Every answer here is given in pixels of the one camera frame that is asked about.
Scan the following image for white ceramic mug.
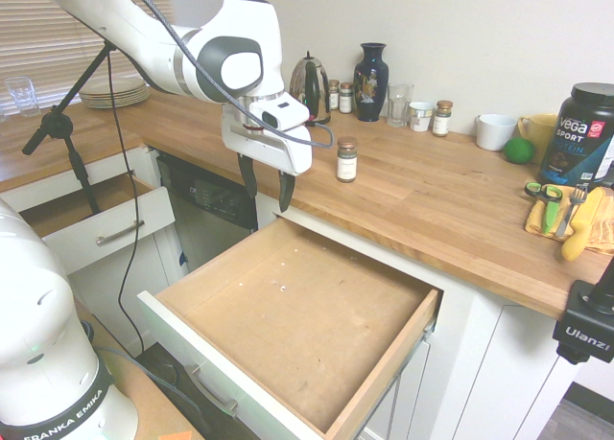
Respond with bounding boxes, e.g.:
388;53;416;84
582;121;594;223
475;113;519;152

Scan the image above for thin black cable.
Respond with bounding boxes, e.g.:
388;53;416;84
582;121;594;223
105;50;146;360

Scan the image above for small patterned white cup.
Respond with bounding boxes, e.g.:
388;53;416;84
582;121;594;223
408;101;437;133

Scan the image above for metal fork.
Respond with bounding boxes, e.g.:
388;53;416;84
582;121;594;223
555;184;589;238

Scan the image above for stainless steel dishwasher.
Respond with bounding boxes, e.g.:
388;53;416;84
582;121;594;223
153;151;261;274

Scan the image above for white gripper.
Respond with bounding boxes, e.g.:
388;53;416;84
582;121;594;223
221;102;314;213

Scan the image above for green lime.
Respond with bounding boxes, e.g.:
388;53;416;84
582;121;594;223
502;137;536;165

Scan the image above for metal handle of large drawer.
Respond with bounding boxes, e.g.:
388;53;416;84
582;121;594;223
188;364;240;419

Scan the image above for yellow handled utensil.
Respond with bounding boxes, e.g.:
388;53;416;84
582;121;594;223
560;187;606;263

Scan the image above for yellow cloth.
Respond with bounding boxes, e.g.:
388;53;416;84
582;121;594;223
524;185;614;255

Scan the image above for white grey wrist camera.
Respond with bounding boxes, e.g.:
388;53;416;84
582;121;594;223
248;94;311;130

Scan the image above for yellow ceramic mug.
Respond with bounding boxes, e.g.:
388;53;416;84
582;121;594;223
516;113;560;161

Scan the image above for large open wooden drawer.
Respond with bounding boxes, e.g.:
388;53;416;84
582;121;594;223
136;215;444;440

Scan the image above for green handled scissors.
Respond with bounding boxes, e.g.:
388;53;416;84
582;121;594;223
524;181;563;236

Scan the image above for wooden robot mounting board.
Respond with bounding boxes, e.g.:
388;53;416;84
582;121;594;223
71;299;208;440

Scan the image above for stack of beige plates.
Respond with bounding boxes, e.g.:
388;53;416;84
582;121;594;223
78;77;152;110

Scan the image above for white kitchen cabinet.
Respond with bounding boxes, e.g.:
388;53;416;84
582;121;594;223
61;209;594;440

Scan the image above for clear glass tumbler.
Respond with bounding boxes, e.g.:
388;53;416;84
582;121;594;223
386;82;416;128

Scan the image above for stainless steel electric kettle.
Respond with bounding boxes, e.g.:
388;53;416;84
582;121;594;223
289;51;333;126

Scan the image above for black Vega protein tub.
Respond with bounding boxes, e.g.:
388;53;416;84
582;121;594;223
536;81;614;188

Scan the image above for black camera stand clamp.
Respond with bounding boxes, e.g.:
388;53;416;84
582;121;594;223
551;262;614;365

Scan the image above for metal handle of small drawer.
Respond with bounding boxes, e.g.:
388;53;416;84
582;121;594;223
95;219;147;248

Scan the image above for small open white drawer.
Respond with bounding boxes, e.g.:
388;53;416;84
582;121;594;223
17;172;177;277

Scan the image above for window blinds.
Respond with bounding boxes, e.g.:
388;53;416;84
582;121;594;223
0;0;171;120

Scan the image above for black tripod boom stand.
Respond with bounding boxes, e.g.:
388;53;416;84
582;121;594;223
20;40;119;217

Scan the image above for clear drinking glass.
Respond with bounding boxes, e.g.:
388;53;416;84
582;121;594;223
4;75;36;119

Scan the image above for dark blue floral vase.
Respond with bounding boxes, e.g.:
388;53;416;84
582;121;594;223
353;42;389;124

